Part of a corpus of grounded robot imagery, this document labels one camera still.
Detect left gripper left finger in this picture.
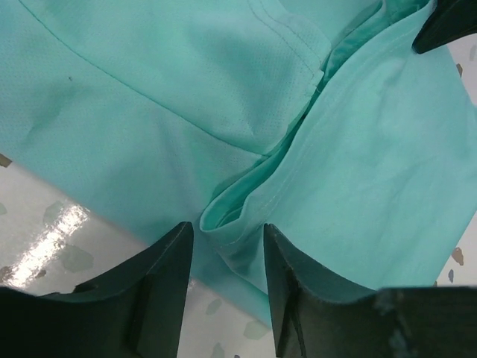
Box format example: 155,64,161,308
1,222,193,357

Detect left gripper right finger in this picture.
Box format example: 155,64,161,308
263,224,476,357

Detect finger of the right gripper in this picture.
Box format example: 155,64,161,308
412,0,477,54

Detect teal green t-shirt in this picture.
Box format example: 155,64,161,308
1,1,476,321

